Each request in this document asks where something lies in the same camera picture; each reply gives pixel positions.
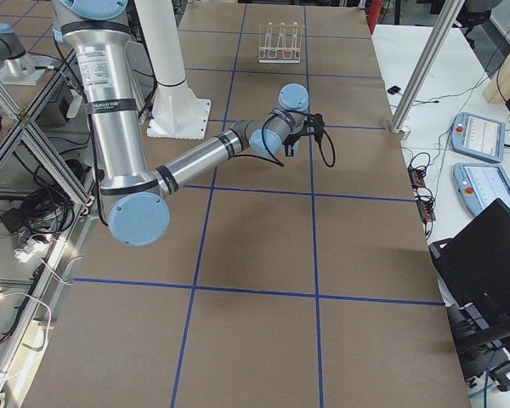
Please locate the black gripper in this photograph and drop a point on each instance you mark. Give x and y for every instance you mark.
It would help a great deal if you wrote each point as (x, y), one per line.
(290, 145)

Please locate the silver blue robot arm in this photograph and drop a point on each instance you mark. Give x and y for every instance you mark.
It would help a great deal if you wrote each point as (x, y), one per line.
(134, 195)

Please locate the small black puck device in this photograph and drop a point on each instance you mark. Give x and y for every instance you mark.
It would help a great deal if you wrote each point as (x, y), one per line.
(394, 90)

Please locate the orange black usb hub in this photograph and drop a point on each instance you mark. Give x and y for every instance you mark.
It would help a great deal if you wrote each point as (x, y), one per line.
(424, 197)

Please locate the blue teach pendant near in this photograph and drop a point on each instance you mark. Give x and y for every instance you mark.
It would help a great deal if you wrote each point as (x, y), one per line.
(480, 184)

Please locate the blue teach pendant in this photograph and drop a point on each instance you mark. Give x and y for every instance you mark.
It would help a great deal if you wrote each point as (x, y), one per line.
(480, 184)
(478, 137)

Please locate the blue teach pendant far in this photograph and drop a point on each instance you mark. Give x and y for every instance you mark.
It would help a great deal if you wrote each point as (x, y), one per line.
(478, 137)

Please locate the black laptop computer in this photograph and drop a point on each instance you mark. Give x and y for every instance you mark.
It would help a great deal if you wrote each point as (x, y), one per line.
(475, 266)

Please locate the white wire cup holder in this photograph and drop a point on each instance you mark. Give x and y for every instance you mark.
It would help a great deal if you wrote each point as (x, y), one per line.
(280, 43)

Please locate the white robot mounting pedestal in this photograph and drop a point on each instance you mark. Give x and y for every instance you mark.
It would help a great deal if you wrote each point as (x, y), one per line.
(177, 113)

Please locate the aluminium frame post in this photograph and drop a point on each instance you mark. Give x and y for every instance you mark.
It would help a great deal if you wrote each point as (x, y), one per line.
(429, 54)

